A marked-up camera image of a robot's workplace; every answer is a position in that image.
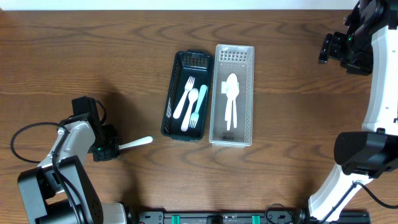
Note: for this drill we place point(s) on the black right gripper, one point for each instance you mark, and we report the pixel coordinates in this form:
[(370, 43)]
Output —
[(328, 48)]

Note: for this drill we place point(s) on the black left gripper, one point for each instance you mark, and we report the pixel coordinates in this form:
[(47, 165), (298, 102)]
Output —
[(109, 149)]

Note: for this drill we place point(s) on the white plastic fork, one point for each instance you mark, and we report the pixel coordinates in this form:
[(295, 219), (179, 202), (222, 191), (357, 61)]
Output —
[(138, 142), (195, 115)]

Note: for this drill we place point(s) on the white plastic spoon crossed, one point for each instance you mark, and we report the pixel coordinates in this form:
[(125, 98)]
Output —
[(192, 97)]

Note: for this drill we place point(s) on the white plastic fork crossed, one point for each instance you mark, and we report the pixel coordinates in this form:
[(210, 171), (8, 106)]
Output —
[(188, 86)]

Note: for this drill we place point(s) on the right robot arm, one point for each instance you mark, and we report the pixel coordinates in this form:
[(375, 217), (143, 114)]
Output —
[(364, 155)]

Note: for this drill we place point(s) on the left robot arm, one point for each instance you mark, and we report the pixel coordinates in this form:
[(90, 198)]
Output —
[(59, 190)]

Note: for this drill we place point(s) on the clear plastic basket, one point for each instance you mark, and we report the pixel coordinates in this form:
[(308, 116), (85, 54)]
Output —
[(236, 59)]

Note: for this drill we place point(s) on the dark green plastic basket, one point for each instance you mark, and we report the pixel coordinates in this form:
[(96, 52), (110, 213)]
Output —
[(193, 63)]

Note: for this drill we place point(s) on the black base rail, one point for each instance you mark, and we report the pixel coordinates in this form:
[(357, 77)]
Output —
[(272, 216)]

